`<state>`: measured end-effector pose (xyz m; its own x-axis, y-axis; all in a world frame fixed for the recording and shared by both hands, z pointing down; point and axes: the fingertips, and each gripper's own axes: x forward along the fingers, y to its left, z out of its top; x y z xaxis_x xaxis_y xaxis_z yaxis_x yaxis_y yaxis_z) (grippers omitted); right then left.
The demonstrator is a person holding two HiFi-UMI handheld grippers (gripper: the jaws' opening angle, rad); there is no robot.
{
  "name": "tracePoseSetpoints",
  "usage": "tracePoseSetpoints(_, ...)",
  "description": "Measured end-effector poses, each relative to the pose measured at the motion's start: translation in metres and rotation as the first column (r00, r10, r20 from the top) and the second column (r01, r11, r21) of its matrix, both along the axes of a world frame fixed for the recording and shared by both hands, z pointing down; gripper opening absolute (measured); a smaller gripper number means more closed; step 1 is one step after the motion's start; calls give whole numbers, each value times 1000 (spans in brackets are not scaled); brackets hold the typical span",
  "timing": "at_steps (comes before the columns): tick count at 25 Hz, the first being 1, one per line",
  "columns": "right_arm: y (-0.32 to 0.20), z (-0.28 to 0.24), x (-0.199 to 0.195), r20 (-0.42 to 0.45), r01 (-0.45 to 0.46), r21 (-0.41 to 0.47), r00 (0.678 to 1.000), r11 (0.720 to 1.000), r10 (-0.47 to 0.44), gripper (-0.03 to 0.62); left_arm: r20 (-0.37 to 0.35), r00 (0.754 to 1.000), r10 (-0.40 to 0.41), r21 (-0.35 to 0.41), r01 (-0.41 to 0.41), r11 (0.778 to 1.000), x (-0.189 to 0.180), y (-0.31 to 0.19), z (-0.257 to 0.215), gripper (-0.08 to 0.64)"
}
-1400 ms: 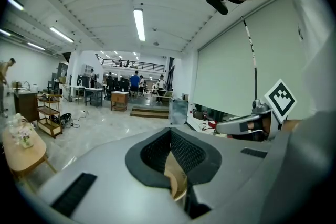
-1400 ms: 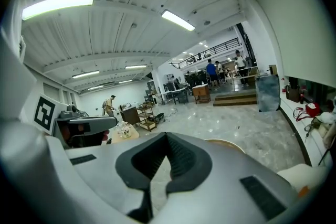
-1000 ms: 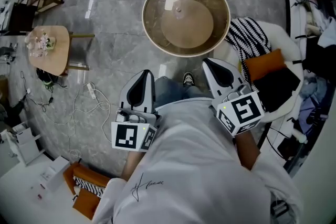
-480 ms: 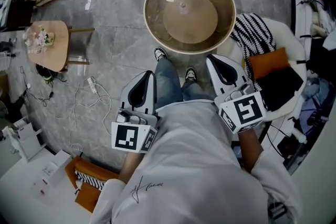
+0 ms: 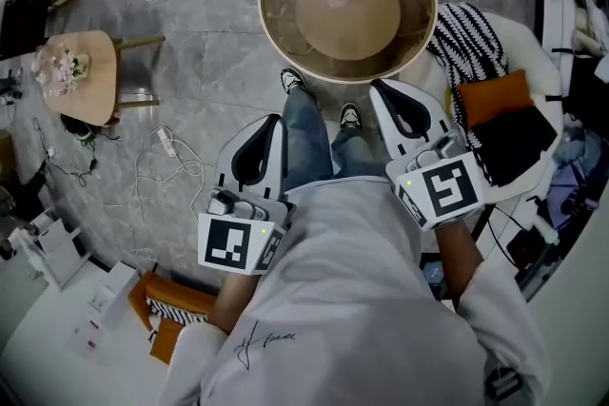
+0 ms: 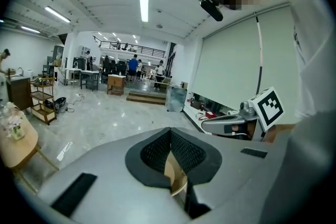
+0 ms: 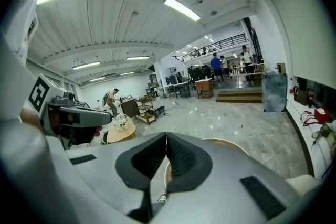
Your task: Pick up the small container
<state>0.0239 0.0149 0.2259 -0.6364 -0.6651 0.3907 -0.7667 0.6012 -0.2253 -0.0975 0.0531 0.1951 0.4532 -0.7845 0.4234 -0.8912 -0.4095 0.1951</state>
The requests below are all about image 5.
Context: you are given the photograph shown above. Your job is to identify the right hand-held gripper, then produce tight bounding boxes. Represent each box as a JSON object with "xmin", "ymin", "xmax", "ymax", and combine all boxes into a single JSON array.
[{"xmin": 368, "ymin": 78, "xmax": 486, "ymax": 233}]

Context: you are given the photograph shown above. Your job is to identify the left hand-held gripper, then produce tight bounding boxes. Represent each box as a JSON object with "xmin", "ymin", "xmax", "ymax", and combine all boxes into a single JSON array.
[{"xmin": 197, "ymin": 112, "xmax": 297, "ymax": 276}]

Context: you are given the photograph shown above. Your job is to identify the person's right forearm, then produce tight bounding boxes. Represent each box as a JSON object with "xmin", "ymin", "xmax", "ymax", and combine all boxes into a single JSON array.
[{"xmin": 435, "ymin": 218, "xmax": 486, "ymax": 313}]

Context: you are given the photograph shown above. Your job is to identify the person's left forearm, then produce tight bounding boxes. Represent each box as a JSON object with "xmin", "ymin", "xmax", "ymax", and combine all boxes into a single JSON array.
[{"xmin": 208, "ymin": 270, "xmax": 262, "ymax": 334}]

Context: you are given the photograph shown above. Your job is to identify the round glass side table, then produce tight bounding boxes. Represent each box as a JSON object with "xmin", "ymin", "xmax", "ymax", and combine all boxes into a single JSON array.
[{"xmin": 258, "ymin": 0, "xmax": 439, "ymax": 86}]

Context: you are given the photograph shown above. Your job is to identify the person's blue jeans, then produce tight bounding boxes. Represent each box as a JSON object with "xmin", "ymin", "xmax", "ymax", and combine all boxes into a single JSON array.
[{"xmin": 280, "ymin": 85, "xmax": 389, "ymax": 194}]

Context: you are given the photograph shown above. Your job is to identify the black white sneaker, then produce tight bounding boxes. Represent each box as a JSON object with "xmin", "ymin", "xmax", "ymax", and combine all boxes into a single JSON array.
[
  {"xmin": 279, "ymin": 67, "xmax": 308, "ymax": 95},
  {"xmin": 339, "ymin": 102, "xmax": 363, "ymax": 129}
]

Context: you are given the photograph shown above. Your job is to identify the orange cushion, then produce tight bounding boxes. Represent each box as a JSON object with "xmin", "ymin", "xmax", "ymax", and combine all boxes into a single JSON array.
[{"xmin": 456, "ymin": 68, "xmax": 535, "ymax": 129}]

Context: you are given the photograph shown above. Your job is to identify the white power strip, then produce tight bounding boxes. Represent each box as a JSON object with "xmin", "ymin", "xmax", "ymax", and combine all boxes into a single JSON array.
[{"xmin": 150, "ymin": 126, "xmax": 178, "ymax": 160}]

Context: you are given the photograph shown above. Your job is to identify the black white zigzag blanket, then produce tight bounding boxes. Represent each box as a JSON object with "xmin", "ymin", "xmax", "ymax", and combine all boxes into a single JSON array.
[{"xmin": 425, "ymin": 2, "xmax": 508, "ymax": 186}]

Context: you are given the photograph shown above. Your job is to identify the black folded cloth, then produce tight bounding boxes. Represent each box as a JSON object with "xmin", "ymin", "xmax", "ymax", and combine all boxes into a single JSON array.
[{"xmin": 468, "ymin": 105, "xmax": 559, "ymax": 187}]

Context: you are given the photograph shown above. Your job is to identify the white beanbag chair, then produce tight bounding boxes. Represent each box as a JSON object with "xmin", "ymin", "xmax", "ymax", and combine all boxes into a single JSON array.
[{"xmin": 399, "ymin": 2, "xmax": 565, "ymax": 205}]

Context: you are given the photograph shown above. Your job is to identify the person's white shirt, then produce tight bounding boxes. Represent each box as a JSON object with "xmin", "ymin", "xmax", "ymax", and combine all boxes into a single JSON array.
[{"xmin": 159, "ymin": 175, "xmax": 551, "ymax": 406}]

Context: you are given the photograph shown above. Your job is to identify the black box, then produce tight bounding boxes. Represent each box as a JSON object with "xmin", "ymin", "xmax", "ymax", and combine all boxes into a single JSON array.
[{"xmin": 421, "ymin": 251, "xmax": 458, "ymax": 300}]

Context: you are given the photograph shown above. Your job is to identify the black white striped cushion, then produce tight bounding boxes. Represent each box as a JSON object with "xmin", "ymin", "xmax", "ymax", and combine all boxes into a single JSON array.
[{"xmin": 145, "ymin": 294, "xmax": 210, "ymax": 324}]

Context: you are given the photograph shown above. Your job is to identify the pile of blue clothes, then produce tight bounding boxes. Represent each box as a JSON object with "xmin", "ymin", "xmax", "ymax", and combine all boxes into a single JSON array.
[{"xmin": 546, "ymin": 127, "xmax": 601, "ymax": 215}]

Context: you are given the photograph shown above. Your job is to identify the black and green device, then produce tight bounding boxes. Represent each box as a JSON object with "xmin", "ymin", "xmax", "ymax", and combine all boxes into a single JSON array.
[{"xmin": 61, "ymin": 113, "xmax": 104, "ymax": 148}]

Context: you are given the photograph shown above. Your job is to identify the black pouch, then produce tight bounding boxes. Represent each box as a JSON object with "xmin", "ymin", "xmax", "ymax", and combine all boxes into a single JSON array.
[{"xmin": 504, "ymin": 225, "xmax": 548, "ymax": 270}]

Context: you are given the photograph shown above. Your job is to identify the white raised ledge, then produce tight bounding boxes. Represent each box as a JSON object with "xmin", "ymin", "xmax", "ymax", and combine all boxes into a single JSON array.
[{"xmin": 475, "ymin": 0, "xmax": 609, "ymax": 300}]

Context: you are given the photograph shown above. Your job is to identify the white bottle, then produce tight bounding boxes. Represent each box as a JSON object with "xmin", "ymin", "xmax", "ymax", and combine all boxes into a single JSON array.
[{"xmin": 535, "ymin": 216, "xmax": 562, "ymax": 246}]

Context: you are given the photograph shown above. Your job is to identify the wooden side table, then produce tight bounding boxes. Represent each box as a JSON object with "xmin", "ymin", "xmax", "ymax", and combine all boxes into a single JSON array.
[{"xmin": 35, "ymin": 29, "xmax": 167, "ymax": 128}]

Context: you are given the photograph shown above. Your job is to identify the black bag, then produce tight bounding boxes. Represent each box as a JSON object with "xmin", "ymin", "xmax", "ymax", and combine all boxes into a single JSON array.
[{"xmin": 565, "ymin": 56, "xmax": 609, "ymax": 134}]

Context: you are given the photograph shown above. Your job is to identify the cream plush toy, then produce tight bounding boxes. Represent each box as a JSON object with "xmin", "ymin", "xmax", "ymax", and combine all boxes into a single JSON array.
[{"xmin": 573, "ymin": 4, "xmax": 609, "ymax": 58}]

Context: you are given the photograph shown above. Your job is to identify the white cardboard box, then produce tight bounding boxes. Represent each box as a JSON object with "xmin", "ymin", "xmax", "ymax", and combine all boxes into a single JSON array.
[{"xmin": 83, "ymin": 261, "xmax": 142, "ymax": 358}]

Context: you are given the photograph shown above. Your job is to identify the pink flowers in vase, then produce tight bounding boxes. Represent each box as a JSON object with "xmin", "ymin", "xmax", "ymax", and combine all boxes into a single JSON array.
[{"xmin": 30, "ymin": 43, "xmax": 90, "ymax": 99}]

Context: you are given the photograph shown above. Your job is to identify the white shelf unit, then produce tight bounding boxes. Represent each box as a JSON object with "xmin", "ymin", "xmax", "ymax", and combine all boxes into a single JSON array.
[{"xmin": 16, "ymin": 208, "xmax": 91, "ymax": 291}]

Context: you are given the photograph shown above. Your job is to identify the dark brown cabinet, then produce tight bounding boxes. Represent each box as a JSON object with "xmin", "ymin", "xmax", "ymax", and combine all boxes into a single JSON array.
[{"xmin": 0, "ymin": 0, "xmax": 51, "ymax": 61}]

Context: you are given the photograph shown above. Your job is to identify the white cable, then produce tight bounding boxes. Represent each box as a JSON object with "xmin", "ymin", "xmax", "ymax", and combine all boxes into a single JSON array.
[{"xmin": 97, "ymin": 127, "xmax": 206, "ymax": 262}]

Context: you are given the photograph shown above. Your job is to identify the black adapter cable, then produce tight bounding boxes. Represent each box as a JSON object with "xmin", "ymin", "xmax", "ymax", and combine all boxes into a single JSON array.
[{"xmin": 30, "ymin": 116, "xmax": 101, "ymax": 189}]

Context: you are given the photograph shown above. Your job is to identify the black strapped battery pack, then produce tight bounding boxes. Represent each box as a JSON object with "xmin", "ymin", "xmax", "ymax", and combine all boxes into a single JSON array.
[{"xmin": 484, "ymin": 365, "xmax": 522, "ymax": 403}]

